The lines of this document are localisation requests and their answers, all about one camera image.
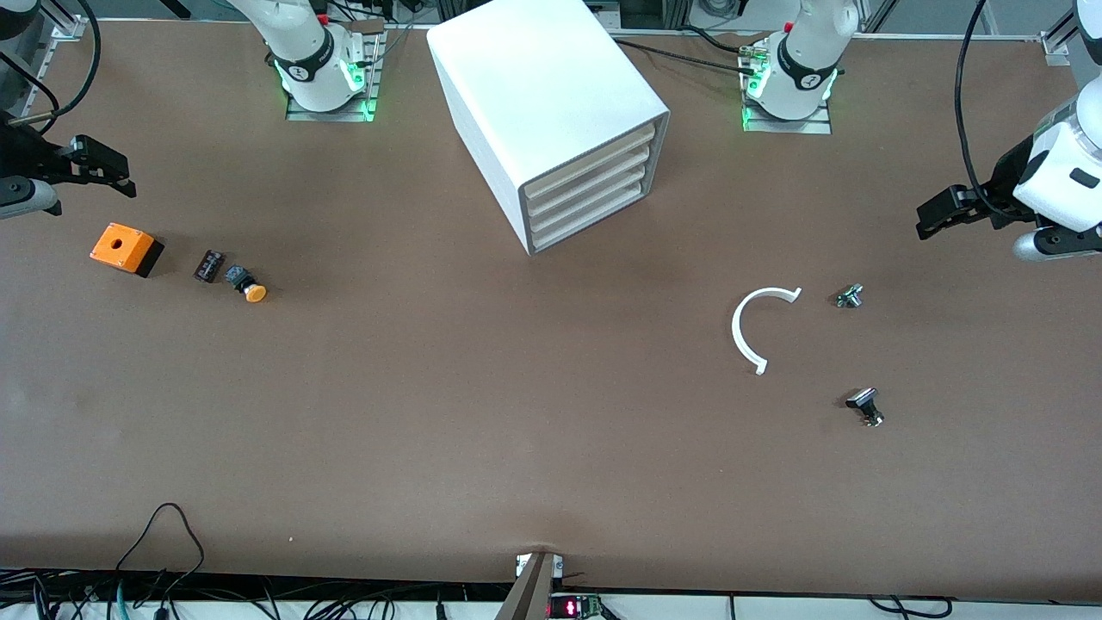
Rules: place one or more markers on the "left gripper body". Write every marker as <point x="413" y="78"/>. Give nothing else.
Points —
<point x="1004" y="191"/>

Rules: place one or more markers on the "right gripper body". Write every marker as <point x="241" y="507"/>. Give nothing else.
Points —
<point x="26" y="158"/>

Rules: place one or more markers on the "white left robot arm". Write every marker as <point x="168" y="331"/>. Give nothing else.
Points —
<point x="805" y="77"/>

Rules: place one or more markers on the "yellow mushroom push button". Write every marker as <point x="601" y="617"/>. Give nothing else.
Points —
<point x="250" y="291"/>

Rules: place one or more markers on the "white drawer cabinet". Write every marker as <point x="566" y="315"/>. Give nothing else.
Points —
<point x="534" y="86"/>

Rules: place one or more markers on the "dark contact block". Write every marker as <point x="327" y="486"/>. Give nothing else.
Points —
<point x="209" y="266"/>

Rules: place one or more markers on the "white curved plastic arc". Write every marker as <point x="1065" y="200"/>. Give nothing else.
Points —
<point x="736" y="331"/>

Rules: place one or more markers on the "small red display module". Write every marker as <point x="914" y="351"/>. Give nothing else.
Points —
<point x="572" y="607"/>

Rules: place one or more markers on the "orange button enclosure box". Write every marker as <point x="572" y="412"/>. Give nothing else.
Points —
<point x="120" y="245"/>

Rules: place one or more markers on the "aluminium table edge rail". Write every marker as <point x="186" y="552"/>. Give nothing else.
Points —
<point x="45" y="69"/>

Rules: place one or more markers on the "small green metal switch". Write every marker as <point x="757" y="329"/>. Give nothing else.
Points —
<point x="850" y="297"/>

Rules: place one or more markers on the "aluminium frame profile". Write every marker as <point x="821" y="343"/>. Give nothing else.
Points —
<point x="1057" y="45"/>
<point x="67" y="27"/>

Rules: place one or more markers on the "black silver switch part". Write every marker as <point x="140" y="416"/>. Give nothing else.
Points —
<point x="863" y="400"/>

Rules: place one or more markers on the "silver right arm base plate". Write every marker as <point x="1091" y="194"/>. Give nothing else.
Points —
<point x="372" y="86"/>

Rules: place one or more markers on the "white post clamp bracket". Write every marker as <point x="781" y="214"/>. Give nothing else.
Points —
<point x="522" y="564"/>

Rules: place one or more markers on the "brown camera post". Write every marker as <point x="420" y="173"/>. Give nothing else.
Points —
<point x="527" y="594"/>

